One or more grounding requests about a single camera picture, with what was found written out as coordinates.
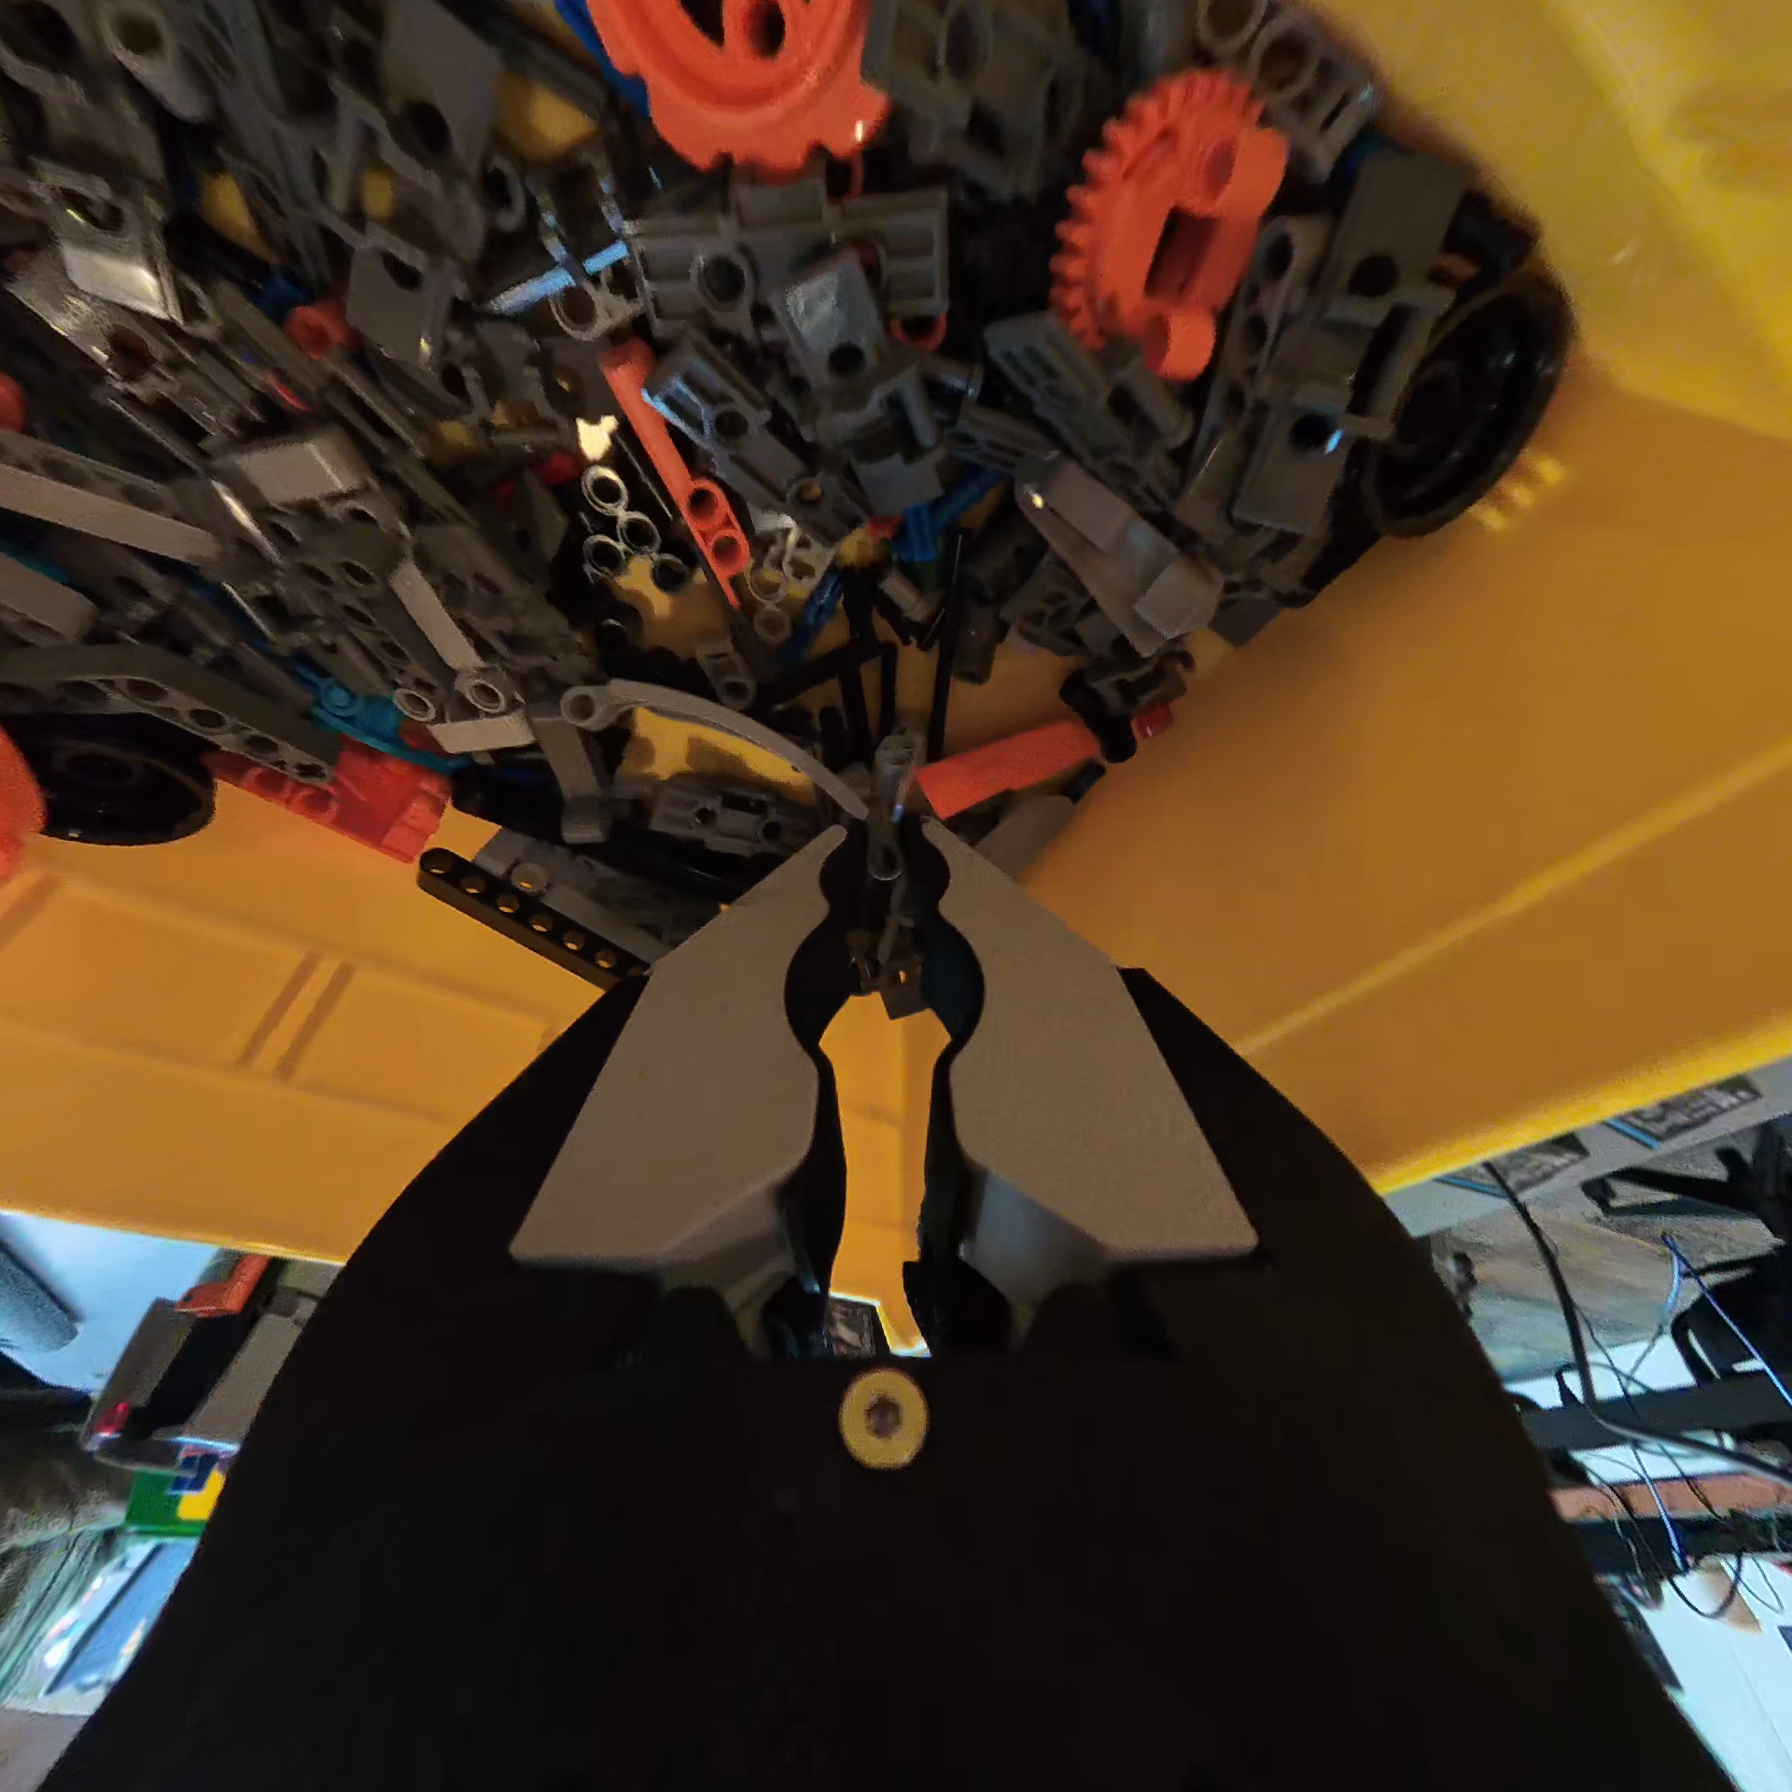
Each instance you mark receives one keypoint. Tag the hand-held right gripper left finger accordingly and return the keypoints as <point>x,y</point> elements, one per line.
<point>672,1120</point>

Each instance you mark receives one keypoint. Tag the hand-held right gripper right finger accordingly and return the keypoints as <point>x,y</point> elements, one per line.
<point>1100,1120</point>

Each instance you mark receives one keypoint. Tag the light grey toy pin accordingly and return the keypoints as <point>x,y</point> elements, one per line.
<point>885,853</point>

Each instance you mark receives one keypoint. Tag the yellow storage bin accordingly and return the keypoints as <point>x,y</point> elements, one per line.
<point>1400,840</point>

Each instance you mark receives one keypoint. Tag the pile of toy building parts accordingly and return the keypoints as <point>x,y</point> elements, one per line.
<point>420,420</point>

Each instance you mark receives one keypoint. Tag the black toy beam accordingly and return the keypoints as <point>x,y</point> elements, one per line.
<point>560,941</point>

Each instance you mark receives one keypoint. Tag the orange toy tube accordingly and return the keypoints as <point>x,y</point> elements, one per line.
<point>1008,767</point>

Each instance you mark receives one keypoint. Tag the black card with blue edge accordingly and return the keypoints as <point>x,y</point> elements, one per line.
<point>1520,1165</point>
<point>1688,1109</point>

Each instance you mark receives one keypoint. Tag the orange toy block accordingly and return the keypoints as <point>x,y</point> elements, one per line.
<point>364,805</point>

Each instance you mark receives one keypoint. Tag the black toy wheel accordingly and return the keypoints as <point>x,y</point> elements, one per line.
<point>125,797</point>
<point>1484,420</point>

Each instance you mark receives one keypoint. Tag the black metal crossbar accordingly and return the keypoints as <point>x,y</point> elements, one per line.
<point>1680,1407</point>

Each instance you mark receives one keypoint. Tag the orange toy beam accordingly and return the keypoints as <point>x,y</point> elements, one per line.
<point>657,433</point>

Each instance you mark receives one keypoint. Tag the orange toy gear wheel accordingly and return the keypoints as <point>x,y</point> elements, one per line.
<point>13,812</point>
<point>784,125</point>

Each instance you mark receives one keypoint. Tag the small orange bevel gear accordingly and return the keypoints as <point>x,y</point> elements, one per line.
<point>1105,181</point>

